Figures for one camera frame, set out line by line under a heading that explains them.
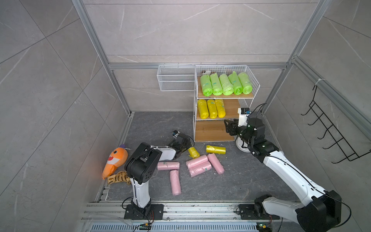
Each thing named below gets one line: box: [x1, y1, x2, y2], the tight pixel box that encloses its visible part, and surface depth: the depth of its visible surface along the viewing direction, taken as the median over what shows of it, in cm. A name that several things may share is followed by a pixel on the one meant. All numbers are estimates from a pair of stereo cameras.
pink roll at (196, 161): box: [185, 154, 209, 169], surface depth 91 cm
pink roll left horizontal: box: [156, 161, 180, 171], surface depth 87 cm
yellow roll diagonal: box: [214, 99, 226, 119], surface depth 85 cm
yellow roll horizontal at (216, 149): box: [205, 145, 227, 155], surface depth 95 cm
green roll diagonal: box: [237, 72, 253, 95], surface depth 72 cm
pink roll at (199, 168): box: [188, 161, 212, 178], surface depth 87 cm
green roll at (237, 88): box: [228, 71, 243, 96], surface depth 73 cm
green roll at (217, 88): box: [209, 72, 224, 96], surface depth 73 cm
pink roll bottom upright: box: [169, 169, 182, 196], surface depth 83 cm
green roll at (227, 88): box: [218, 73, 235, 96], surface depth 72 cm
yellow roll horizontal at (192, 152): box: [187, 146, 201, 159], surface depth 94 cm
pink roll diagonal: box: [207, 152, 225, 175], surface depth 90 cm
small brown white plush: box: [201, 70, 213, 75], surface depth 92 cm
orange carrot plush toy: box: [101, 143, 131, 180], surface depth 87 cm
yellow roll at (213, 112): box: [207, 99, 218, 119], surface depth 85 cm
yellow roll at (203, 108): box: [197, 99, 210, 120], surface depth 85 cm
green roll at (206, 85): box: [199, 74, 214, 97], surface depth 72 cm
